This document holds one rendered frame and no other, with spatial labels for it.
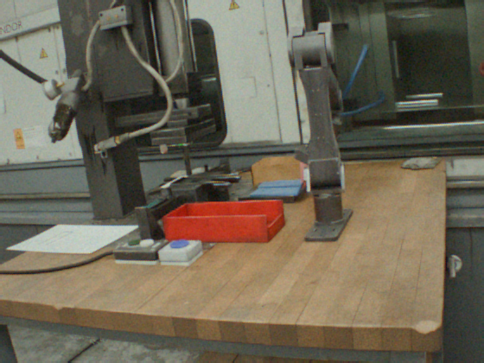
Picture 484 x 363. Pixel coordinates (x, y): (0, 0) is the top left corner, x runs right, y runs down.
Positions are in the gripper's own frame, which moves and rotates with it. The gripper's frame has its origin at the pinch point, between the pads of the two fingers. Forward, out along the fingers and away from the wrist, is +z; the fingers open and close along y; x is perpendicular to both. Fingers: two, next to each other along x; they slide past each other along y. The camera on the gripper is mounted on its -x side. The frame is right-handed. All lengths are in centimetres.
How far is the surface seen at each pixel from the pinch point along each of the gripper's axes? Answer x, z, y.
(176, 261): 47.5, 8.8, 7.7
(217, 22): -52, -23, 65
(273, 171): -14.1, 6.0, 12.7
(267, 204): 22.3, -0.2, 1.5
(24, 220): -48, 107, 135
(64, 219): -48, 91, 109
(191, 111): 13.3, -8.9, 31.5
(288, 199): 3.6, 4.2, 1.5
